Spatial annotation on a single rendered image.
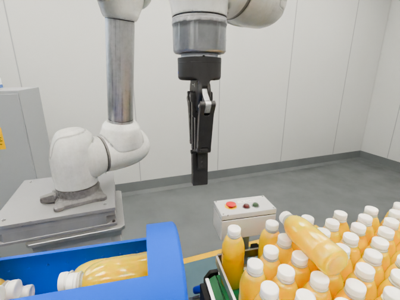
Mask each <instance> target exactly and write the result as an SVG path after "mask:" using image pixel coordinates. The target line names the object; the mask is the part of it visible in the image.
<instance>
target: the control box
mask: <svg viewBox="0 0 400 300"><path fill-rule="evenodd" d="M247 200H248V201H247ZM249 200H250V201H249ZM229 201H233V202H235V203H236V206H235V207H233V208H230V207H228V206H227V205H226V202H229ZM254 202H257V203H258V204H259V206H258V207H254V206H252V204H253V203H254ZM244 204H249V208H244V207H243V205H244ZM276 210H277V209H276V208H275V207H274V206H273V205H272V204H271V203H270V202H269V201H268V200H267V199H266V198H265V197H264V196H253V197H247V198H238V199H228V200H222V201H214V217H213V225H214V227H215V229H216V231H217V233H218V235H219V237H220V240H224V238H225V236H226V235H227V232H228V231H227V230H228V227H229V226H230V225H232V224H235V225H238V226H239V227H240V228H241V231H240V233H241V237H242V238H245V237H249V236H256V235H260V234H261V232H262V231H263V230H264V229H265V224H266V221H267V220H269V219H272V220H275V219H276Z"/></svg>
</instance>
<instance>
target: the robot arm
mask: <svg viewBox="0 0 400 300"><path fill-rule="evenodd" d="M168 1H169V3H170V7H171V14H172V22H171V23H172V26H173V52H174V53H175V54H177V55H181V57H180V58H177V63H178V78H179V79H180V80H190V91H187V97H186V99H187V106H188V117H189V138H190V140H189V142H190V144H191V148H192V150H190V153H191V169H192V184H193V186H197V185H207V184H208V152H211V141H212V133H213V120H214V111H215V106H216V102H215V101H213V92H211V85H210V81H211V80H220V78H221V58H219V57H218V55H221V54H224V53H225V52H226V27H227V24H231V25H233V26H237V27H247V28H252V29H262V28H265V27H268V26H270V25H272V24H274V23H275V22H276V21H277V20H278V19H279V18H280V17H281V16H282V15H283V12H284V10H285V7H286V3H287V0H168ZM97 2H98V5H99V7H100V10H101V13H102V15H103V17H105V48H106V68H107V104H108V119H107V120H106V121H105V122H104V123H103V124H102V128H101V131H100V134H99V136H92V133H91V132H90V131H88V130H86V129H83V128H81V127H69V128H65V129H61V130H59V131H57V132H56V133H55V134H54V136H53V137H52V139H51V143H50V146H49V165H50V169H51V175H52V179H53V182H54V185H55V189H54V190H53V191H52V192H51V193H47V194H46V195H42V196H40V203H41V204H45V203H53V202H54V203H55V205H54V212H60V211H64V210H66V209H69V208H74V207H78V206H81V205H86V204H90V203H93V202H99V201H105V200H106V199H107V195H106V194H104V193H103V191H102V189H101V187H100V182H99V181H98V177H99V176H101V175H102V174H104V173H105V172H108V171H114V170H119V169H121V168H125V167H128V166H131V165H133V164H136V163H138V162H139V161H141V160H142V159H144V158H145V157H146V156H147V154H148V152H149V148H150V144H149V139H148V137H147V135H146V134H145V133H144V132H143V131H142V130H141V129H140V126H139V124H138V123H137V122H136V121H135V120H134V119H133V90H134V55H135V21H137V20H138V19H139V15H140V12H141V10H143V9H145V8H146V7H147V6H148V5H149V4H150V2H151V0H97Z"/></svg>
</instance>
